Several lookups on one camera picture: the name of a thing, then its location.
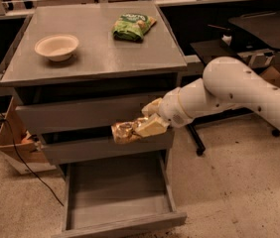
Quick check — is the grey middle drawer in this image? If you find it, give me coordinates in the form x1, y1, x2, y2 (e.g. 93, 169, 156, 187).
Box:
42, 130, 174, 165

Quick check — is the open grey bottom drawer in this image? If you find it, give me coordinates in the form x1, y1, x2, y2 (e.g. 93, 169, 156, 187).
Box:
52, 151, 187, 238

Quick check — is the grey top drawer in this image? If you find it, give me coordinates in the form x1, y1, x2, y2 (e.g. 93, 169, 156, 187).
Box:
16, 91, 166, 134

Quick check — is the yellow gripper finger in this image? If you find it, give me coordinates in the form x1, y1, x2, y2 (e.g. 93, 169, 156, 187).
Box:
141, 98, 162, 117
135, 114, 170, 138

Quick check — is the grey drawer cabinet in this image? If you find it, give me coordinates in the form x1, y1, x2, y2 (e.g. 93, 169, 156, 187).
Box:
0, 1, 189, 238

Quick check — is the black rolling laptop stand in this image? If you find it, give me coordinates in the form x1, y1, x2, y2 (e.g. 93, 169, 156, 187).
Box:
184, 39, 280, 157

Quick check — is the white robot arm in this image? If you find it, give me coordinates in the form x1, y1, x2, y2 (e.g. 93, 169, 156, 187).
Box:
142, 57, 280, 131

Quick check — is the green chip bag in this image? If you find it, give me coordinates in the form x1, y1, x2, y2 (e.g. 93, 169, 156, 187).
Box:
112, 13, 156, 42

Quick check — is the cardboard box left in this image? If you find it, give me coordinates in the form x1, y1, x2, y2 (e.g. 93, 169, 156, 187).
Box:
0, 99, 56, 175

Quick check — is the white paper bowl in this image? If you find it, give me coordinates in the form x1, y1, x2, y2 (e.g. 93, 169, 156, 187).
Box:
35, 34, 79, 61

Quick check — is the black tray panel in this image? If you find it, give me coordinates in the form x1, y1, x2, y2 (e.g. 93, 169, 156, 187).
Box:
228, 11, 280, 52

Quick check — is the orange soda can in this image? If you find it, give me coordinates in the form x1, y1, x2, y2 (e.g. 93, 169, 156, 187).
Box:
111, 117, 147, 144

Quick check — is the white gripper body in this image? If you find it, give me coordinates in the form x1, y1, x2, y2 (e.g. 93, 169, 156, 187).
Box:
158, 87, 193, 128

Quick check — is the black power cable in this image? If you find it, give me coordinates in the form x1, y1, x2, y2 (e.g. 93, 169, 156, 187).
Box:
0, 82, 65, 207

